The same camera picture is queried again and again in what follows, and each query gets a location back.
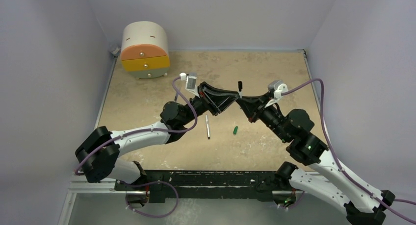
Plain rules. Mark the white marker black tip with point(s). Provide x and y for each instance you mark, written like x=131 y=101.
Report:
x=207 y=127

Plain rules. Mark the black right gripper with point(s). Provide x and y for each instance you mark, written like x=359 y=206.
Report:
x=260 y=107

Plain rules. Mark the black pen cap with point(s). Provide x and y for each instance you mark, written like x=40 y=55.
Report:
x=240 y=86

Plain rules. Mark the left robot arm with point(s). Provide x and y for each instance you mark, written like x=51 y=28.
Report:
x=99 y=155

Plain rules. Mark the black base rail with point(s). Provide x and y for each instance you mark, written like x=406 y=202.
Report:
x=158 y=185

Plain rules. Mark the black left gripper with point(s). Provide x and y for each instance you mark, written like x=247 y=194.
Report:
x=206 y=91

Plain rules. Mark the small three-drawer pastel cabinet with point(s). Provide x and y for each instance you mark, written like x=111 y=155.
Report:
x=144 y=50

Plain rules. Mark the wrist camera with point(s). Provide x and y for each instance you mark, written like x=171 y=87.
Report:
x=277 y=87
x=190 y=82

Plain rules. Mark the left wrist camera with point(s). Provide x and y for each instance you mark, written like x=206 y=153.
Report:
x=190 y=82

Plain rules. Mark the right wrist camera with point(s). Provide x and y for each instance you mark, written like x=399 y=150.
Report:
x=277 y=87

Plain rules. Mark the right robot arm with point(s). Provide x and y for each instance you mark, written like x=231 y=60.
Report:
x=362 y=203

